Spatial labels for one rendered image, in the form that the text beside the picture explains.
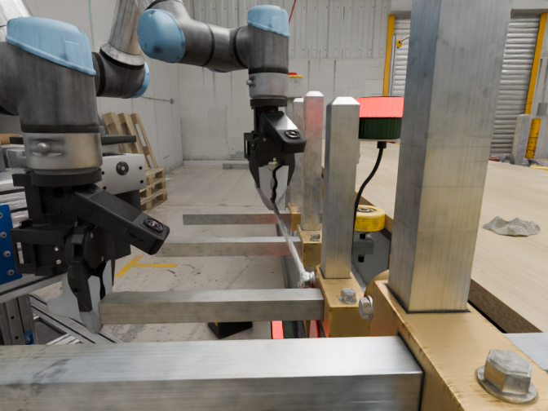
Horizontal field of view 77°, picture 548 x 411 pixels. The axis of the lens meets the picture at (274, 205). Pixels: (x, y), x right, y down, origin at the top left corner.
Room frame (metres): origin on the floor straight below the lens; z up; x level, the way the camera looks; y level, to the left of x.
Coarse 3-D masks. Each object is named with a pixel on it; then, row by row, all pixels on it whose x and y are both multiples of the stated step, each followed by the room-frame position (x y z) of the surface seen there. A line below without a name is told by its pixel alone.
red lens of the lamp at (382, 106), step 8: (360, 104) 0.44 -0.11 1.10; (368, 104) 0.43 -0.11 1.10; (376, 104) 0.42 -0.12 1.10; (384, 104) 0.42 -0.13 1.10; (392, 104) 0.42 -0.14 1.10; (400, 104) 0.43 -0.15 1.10; (360, 112) 0.44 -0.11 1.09; (368, 112) 0.43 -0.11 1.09; (376, 112) 0.42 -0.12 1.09; (384, 112) 0.42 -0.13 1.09; (392, 112) 0.42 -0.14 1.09; (400, 112) 0.43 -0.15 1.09
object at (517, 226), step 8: (496, 216) 0.56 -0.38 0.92; (488, 224) 0.56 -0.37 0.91; (496, 224) 0.55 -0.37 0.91; (504, 224) 0.55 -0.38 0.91; (512, 224) 0.54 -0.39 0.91; (520, 224) 0.54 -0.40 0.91; (528, 224) 0.54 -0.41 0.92; (536, 224) 0.55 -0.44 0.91; (496, 232) 0.53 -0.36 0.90; (504, 232) 0.52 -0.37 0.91; (512, 232) 0.52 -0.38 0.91; (520, 232) 0.52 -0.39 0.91; (528, 232) 0.53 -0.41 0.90; (536, 232) 0.53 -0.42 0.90
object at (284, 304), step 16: (112, 304) 0.38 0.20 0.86; (128, 304) 0.38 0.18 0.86; (144, 304) 0.38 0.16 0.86; (160, 304) 0.38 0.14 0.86; (176, 304) 0.39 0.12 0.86; (192, 304) 0.39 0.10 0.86; (208, 304) 0.39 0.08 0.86; (224, 304) 0.39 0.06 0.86; (240, 304) 0.39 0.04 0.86; (256, 304) 0.39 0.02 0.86; (272, 304) 0.39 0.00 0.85; (288, 304) 0.39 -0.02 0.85; (304, 304) 0.39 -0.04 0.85; (320, 304) 0.39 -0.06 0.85; (112, 320) 0.38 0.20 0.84; (128, 320) 0.38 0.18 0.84; (144, 320) 0.38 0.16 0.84; (160, 320) 0.38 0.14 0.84; (176, 320) 0.39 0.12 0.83; (192, 320) 0.39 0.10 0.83; (208, 320) 0.39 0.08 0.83; (224, 320) 0.39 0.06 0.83; (240, 320) 0.39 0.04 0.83; (256, 320) 0.39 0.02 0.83; (272, 320) 0.39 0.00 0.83
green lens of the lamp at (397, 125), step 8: (360, 120) 0.44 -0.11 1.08; (368, 120) 0.43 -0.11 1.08; (376, 120) 0.42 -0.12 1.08; (384, 120) 0.42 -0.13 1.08; (392, 120) 0.42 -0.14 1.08; (400, 120) 0.43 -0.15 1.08; (360, 128) 0.44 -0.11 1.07; (368, 128) 0.43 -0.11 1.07; (376, 128) 0.42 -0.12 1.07; (384, 128) 0.42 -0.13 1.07; (392, 128) 0.42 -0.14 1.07; (400, 128) 0.43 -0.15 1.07; (360, 136) 0.44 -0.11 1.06; (368, 136) 0.43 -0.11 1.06; (376, 136) 0.42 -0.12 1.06; (384, 136) 0.42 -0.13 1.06; (392, 136) 0.42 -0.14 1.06
